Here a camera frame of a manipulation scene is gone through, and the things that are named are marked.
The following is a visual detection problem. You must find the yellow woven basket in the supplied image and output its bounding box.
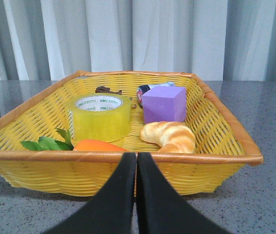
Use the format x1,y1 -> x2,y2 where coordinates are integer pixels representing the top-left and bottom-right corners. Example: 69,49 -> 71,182
0,71 -> 263,196

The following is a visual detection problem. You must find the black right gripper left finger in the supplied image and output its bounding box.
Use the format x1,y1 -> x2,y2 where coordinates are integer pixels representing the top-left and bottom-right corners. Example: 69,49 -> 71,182
45,152 -> 137,234

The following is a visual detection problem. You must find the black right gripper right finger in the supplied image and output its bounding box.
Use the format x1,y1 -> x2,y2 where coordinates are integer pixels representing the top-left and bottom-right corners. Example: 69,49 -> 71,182
136,153 -> 229,234

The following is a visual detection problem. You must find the toy croissant bread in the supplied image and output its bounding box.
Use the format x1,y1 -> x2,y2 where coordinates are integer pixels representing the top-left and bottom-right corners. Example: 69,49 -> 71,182
140,121 -> 196,154

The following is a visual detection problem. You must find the brown ginger root toy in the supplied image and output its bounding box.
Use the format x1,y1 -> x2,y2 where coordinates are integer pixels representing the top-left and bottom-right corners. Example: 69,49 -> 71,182
95,86 -> 137,109

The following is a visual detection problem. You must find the small black-lidded jar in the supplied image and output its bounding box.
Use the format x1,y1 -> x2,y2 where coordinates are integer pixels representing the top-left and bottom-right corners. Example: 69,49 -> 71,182
136,81 -> 176,107

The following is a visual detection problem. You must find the orange toy carrot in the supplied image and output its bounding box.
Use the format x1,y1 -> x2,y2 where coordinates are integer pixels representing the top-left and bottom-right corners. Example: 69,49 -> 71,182
20,128 -> 127,152

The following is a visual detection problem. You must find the purple foam cube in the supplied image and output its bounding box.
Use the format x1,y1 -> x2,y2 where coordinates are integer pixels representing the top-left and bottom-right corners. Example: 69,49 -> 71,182
142,86 -> 186,124

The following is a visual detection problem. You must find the white pleated curtain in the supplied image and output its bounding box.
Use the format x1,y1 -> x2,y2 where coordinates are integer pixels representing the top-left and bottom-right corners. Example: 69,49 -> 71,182
0,0 -> 276,81

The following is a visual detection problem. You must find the yellow tape roll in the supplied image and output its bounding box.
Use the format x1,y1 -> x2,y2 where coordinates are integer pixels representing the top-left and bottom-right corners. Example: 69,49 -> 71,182
64,93 -> 131,142

